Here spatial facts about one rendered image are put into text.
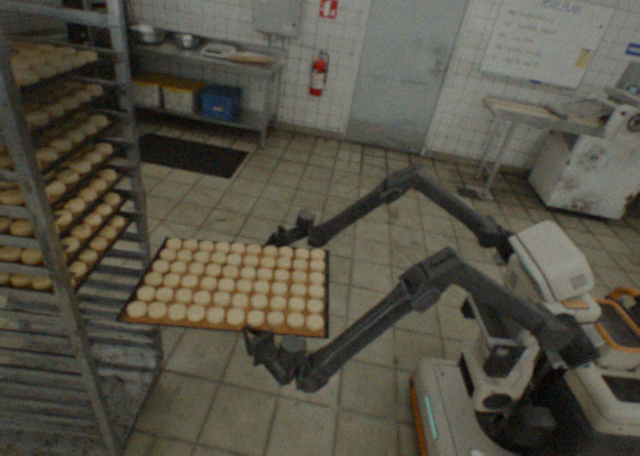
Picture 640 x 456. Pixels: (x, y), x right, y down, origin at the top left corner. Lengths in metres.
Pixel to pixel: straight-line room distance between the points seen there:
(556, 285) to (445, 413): 0.87
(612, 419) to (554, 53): 4.11
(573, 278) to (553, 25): 4.00
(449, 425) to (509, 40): 4.01
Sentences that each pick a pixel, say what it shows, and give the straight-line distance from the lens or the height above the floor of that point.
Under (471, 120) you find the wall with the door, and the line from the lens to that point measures 5.03.
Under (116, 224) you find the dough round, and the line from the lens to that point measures 1.44.
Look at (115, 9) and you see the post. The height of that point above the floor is 1.62.
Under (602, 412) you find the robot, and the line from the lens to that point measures 1.57.
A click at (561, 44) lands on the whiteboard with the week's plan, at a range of 5.10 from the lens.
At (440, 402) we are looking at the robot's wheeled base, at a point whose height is 0.28.
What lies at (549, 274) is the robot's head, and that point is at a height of 1.17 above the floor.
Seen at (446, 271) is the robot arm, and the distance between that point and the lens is 0.88.
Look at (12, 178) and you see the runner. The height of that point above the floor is 1.32.
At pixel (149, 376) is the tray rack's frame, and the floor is 0.15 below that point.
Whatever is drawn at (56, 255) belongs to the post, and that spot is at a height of 1.14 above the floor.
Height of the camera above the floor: 1.77
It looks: 33 degrees down
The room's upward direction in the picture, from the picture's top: 10 degrees clockwise
